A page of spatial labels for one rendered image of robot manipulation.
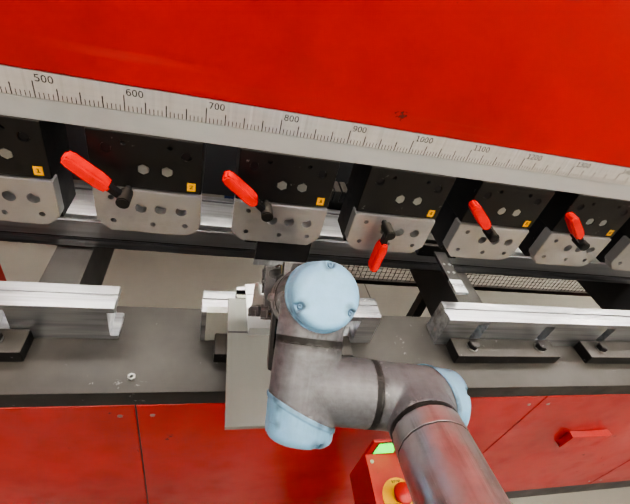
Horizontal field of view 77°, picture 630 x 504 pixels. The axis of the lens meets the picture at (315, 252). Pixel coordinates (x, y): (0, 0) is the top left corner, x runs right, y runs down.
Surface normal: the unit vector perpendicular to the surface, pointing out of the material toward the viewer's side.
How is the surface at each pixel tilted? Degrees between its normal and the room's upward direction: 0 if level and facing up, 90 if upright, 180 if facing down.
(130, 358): 0
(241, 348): 0
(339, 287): 40
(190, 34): 90
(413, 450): 67
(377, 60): 90
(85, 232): 90
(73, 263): 0
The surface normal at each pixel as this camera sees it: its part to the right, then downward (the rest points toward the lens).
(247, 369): 0.22, -0.75
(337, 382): 0.22, -0.54
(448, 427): 0.11, -0.93
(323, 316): 0.26, -0.15
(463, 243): 0.14, 0.66
